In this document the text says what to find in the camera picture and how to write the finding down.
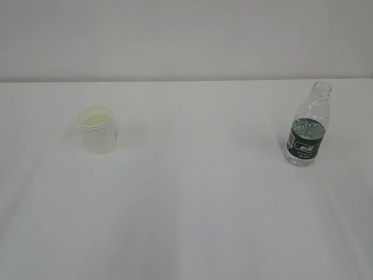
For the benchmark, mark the clear plastic water bottle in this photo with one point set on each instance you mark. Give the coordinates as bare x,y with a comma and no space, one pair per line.
309,126

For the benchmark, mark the white paper cup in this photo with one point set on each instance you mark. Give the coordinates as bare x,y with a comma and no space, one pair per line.
98,129

